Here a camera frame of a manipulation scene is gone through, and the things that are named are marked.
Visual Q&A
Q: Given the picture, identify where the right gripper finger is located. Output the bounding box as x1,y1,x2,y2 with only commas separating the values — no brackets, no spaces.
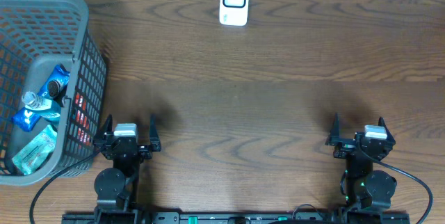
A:
378,117,395,143
330,113,340,138

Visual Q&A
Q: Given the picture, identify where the teal mouthwash bottle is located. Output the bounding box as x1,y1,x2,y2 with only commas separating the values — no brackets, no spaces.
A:
22,91,61,124

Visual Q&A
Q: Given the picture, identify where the white barcode scanner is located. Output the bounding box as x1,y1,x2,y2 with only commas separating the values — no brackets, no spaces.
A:
219,0,249,26

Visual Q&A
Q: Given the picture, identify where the blue Oreo cookie pack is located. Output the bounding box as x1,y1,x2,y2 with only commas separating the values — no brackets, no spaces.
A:
12,64,70,132

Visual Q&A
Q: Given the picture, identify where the red coffee stick sachet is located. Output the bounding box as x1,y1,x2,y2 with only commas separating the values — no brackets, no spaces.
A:
74,93,91,146

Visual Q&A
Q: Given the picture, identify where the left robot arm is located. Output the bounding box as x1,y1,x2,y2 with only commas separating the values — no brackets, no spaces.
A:
93,115,161,224

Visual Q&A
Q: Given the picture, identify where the mint green wipes pack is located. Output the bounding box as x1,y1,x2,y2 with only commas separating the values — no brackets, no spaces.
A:
12,125,57,175

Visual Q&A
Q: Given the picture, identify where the grey plastic basket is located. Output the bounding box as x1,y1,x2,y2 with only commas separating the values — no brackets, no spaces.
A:
1,0,107,186

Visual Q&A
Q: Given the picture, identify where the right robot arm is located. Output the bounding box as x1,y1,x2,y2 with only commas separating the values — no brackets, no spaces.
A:
325,115,397,223

